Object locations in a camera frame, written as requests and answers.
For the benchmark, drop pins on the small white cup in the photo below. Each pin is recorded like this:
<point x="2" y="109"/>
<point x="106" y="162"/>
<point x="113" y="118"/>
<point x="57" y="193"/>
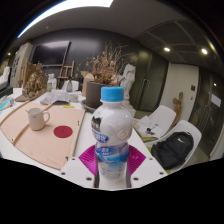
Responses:
<point x="74" y="97"/>

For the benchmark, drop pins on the papers on chair seat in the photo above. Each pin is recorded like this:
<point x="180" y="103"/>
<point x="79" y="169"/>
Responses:
<point x="146" y="128"/>

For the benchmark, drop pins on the wooden easel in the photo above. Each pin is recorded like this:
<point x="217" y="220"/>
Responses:
<point x="66" y="74"/>

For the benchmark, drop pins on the dark grey bottle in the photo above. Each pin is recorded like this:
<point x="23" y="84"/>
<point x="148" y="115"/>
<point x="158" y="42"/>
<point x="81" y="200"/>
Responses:
<point x="69" y="85"/>

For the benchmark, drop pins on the black wall screen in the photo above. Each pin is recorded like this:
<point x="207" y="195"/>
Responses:
<point x="50" y="53"/>

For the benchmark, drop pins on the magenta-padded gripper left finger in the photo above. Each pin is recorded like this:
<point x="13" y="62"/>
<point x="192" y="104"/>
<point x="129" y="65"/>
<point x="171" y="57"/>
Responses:
<point x="87" y="160"/>

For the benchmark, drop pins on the large white ceiling light panel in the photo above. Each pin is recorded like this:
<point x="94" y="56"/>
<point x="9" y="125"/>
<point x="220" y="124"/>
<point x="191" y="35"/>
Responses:
<point x="66" y="13"/>

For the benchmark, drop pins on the grey printed paper sheets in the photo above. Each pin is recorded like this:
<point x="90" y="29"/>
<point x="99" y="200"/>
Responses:
<point x="56" y="97"/>

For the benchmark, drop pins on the white drink bottle blue cap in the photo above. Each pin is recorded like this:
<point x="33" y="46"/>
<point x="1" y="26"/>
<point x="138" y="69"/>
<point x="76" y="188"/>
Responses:
<point x="111" y="133"/>

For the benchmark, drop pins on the small white plaster figure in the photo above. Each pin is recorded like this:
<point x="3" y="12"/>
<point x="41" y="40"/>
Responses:
<point x="52" y="79"/>

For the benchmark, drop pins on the green spray bottle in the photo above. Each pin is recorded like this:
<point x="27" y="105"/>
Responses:
<point x="49" y="87"/>

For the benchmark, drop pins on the brown carved wood sculpture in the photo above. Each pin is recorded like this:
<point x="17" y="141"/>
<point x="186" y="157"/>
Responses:
<point x="33" y="83"/>

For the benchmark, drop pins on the dried plant in grey pot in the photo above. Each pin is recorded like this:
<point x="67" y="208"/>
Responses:
<point x="95" y="91"/>

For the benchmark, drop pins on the white headless statue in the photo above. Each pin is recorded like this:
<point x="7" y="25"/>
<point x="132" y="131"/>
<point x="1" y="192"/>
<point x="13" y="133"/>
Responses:
<point x="128" y="78"/>

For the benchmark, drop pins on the white ceramic mug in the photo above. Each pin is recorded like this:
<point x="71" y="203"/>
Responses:
<point x="36" y="118"/>

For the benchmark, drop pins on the black backpack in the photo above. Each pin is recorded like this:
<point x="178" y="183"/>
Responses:
<point x="173" y="148"/>

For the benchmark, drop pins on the brown wooden figure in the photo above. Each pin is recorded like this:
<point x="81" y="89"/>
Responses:
<point x="177" y="103"/>

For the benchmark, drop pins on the round ceiling spotlights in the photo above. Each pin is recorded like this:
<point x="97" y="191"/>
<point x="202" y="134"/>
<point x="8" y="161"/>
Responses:
<point x="167" y="49"/>

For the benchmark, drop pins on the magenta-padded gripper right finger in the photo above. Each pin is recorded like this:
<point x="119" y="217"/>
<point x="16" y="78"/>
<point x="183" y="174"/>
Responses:
<point x="136" y="160"/>

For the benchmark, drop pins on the beige plywood panel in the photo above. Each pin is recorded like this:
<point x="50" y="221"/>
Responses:
<point x="40" y="143"/>

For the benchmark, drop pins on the white plastic chair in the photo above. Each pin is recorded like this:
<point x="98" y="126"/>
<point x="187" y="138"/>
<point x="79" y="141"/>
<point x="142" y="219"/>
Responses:
<point x="186" y="126"/>
<point x="165" y="115"/>
<point x="75" y="85"/>

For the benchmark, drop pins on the white cabinet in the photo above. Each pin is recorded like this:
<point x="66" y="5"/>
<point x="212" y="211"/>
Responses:
<point x="20" y="63"/>

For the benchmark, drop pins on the flat round red coaster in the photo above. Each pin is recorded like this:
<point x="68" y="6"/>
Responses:
<point x="63" y="131"/>

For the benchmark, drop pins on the small yellow strip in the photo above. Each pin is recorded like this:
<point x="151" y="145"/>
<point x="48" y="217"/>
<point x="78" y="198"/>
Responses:
<point x="68" y="106"/>

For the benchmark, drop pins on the brown cardboard box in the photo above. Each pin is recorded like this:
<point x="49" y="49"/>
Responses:
<point x="86" y="81"/>

